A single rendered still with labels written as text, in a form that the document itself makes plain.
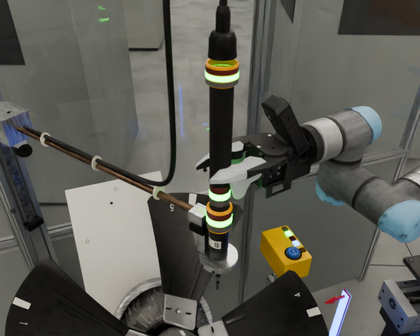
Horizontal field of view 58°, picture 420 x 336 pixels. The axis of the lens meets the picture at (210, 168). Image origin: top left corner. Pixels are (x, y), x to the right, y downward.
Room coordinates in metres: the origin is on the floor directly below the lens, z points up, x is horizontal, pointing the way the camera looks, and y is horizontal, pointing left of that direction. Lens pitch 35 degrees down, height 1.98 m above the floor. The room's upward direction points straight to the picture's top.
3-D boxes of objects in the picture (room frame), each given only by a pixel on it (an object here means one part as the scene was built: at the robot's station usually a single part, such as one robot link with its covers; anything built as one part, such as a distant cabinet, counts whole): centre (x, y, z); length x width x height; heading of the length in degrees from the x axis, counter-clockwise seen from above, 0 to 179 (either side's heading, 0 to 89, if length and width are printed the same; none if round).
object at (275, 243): (0.87, -0.25, 1.02); 0.16 x 0.10 x 0.11; 21
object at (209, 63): (0.47, -0.02, 1.80); 0.04 x 0.04 x 0.03
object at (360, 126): (0.62, -0.26, 1.64); 0.11 x 0.08 x 0.09; 121
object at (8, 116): (0.83, 0.50, 1.54); 0.10 x 0.07 x 0.08; 56
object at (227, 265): (0.48, -0.01, 1.50); 0.09 x 0.07 x 0.10; 55
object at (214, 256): (0.47, -0.02, 1.66); 0.04 x 0.04 x 0.46
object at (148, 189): (0.64, 0.24, 1.54); 0.54 x 0.01 x 0.01; 55
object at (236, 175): (0.46, -0.04, 1.63); 0.09 x 0.03 x 0.06; 129
